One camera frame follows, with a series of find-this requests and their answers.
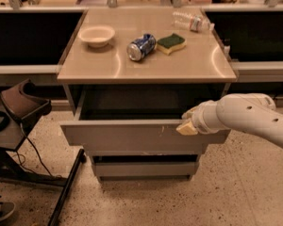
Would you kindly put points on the white bowl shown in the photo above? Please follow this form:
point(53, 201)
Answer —
point(97, 36)

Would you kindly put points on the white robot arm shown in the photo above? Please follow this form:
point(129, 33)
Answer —
point(251, 113)

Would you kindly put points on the clear plastic bottle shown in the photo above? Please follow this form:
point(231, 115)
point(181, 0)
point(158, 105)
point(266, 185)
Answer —
point(192, 22)

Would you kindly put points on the grey sneaker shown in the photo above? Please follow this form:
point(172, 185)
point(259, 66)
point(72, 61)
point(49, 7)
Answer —
point(6, 210)

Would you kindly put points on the grey top drawer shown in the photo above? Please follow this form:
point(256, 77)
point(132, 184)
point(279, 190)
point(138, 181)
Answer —
point(134, 121)

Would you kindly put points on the grey drawer cabinet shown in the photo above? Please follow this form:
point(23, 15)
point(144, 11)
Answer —
point(129, 76)

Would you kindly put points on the grey drawer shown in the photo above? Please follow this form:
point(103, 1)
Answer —
point(134, 121)
point(139, 170)

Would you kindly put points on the blue soda can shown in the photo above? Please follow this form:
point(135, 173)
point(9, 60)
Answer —
point(139, 48)

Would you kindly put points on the grey bottom drawer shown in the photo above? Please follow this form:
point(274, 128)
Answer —
point(139, 170)

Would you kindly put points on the green yellow sponge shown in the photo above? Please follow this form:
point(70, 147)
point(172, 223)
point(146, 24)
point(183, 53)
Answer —
point(170, 44)

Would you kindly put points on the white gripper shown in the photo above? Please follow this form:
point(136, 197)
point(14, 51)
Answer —
point(199, 119)

